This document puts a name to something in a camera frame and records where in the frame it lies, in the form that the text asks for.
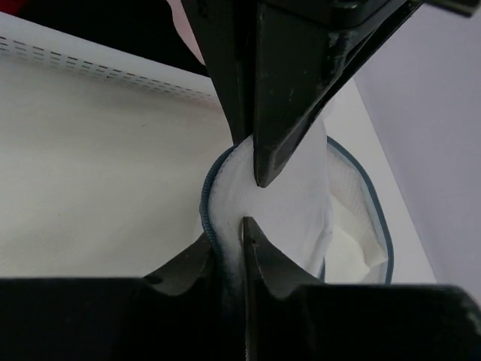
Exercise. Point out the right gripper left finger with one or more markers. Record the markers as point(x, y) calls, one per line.
point(169, 314)

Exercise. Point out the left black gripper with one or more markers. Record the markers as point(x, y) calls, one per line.
point(305, 52)

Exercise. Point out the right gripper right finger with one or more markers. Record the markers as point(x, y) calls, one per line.
point(291, 315)

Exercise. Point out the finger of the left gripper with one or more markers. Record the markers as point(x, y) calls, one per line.
point(225, 32)

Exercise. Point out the round mesh laundry bag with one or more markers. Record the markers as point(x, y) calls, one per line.
point(295, 211)

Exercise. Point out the white bra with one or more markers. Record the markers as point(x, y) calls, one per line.
point(354, 256)

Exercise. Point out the pink garment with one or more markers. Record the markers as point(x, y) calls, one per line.
point(184, 30)

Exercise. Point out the black garment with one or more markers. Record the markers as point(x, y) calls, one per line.
point(141, 28)

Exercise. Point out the white plastic basket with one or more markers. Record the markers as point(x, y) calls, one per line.
point(29, 42)

